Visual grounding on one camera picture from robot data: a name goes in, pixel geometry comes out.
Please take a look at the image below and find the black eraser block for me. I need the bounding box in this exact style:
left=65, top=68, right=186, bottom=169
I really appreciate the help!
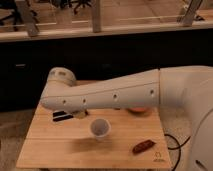
left=53, top=111, right=73, bottom=122

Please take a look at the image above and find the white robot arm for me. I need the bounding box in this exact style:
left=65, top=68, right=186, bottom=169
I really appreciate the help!
left=40, top=65, right=213, bottom=171

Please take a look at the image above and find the orange bowl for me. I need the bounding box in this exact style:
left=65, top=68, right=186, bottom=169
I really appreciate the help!
left=128, top=107, right=148, bottom=114

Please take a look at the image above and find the black office chair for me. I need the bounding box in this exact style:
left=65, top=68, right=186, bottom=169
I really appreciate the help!
left=0, top=0, right=21, bottom=26
left=68, top=0, right=91, bottom=14

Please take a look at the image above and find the black office chair left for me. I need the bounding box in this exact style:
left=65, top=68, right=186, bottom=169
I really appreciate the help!
left=0, top=0, right=21, bottom=26

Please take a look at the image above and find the black cabinet wall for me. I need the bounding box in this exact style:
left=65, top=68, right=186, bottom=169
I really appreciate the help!
left=0, top=29, right=213, bottom=111

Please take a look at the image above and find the black power cable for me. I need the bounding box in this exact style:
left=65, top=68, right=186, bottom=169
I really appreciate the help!
left=163, top=133, right=192, bottom=171

